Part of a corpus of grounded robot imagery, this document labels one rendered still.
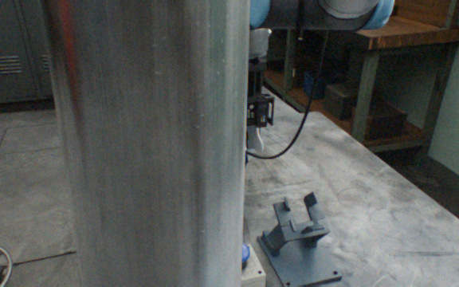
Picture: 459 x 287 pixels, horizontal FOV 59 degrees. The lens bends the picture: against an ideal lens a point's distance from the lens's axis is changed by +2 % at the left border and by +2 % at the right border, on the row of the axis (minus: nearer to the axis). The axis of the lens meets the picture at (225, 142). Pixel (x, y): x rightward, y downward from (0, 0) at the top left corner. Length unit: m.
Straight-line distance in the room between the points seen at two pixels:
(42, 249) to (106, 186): 1.94
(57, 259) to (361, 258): 1.52
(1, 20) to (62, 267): 2.05
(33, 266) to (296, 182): 1.40
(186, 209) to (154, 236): 0.02
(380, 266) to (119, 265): 0.62
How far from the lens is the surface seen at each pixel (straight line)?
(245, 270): 0.64
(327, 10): 0.49
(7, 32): 3.47
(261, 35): 0.64
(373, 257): 0.77
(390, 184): 0.98
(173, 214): 0.17
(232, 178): 0.18
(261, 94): 0.66
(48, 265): 2.02
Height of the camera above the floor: 1.30
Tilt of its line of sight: 28 degrees down
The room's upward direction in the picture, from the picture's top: straight up
